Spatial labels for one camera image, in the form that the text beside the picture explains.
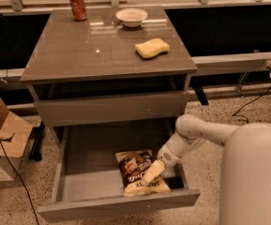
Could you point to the yellow sponge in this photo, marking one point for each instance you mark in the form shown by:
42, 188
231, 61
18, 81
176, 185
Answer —
152, 48

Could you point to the orange soda can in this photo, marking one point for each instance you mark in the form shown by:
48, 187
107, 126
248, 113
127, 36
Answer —
78, 9

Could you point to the brown chip bag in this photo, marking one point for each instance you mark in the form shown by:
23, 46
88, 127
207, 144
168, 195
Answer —
133, 165

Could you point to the closed grey top drawer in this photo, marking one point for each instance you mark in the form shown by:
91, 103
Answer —
95, 110

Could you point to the open grey middle drawer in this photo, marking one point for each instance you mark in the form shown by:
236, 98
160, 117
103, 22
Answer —
88, 182

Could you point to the grey drawer cabinet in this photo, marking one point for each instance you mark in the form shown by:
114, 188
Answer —
97, 58

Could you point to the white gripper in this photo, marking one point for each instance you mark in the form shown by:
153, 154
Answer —
167, 157

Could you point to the white bowl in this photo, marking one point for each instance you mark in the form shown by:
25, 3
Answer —
131, 17

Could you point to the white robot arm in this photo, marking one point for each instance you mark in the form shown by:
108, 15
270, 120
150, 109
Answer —
245, 176

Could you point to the cardboard box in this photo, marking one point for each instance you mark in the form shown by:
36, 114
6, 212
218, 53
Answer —
14, 135

